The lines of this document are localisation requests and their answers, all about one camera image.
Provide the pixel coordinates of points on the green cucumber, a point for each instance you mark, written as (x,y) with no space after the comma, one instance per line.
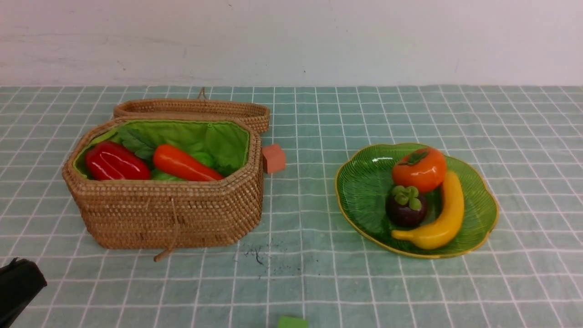
(202,157)

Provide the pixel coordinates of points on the orange carrot with green top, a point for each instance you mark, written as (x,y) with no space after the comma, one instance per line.
(166,157)

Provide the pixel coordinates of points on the dark purple mangosteen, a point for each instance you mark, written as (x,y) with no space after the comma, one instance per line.
(406,206)

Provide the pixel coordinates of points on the orange persimmon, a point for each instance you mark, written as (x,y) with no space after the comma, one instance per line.
(424,168)

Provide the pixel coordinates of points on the yellow banana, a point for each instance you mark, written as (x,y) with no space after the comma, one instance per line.
(447,225)

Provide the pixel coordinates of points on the red bell pepper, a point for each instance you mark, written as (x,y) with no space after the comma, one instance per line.
(111,161)

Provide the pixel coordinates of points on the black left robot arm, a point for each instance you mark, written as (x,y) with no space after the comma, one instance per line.
(20,282)

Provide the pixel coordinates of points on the orange-red foam cube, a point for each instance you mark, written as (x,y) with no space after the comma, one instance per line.
(274,158)

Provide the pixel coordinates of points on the woven wicker basket lid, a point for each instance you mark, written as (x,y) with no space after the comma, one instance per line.
(255,116)

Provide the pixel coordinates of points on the woven wicker basket green lining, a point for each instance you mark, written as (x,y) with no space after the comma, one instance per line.
(162,212)

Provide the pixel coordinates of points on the green leaf-shaped glass plate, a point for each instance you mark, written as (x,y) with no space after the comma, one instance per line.
(362,186)

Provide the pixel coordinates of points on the green checkered tablecloth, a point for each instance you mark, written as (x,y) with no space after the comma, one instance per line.
(304,259)

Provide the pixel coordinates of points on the green foam cube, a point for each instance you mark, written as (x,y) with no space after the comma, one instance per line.
(292,322)

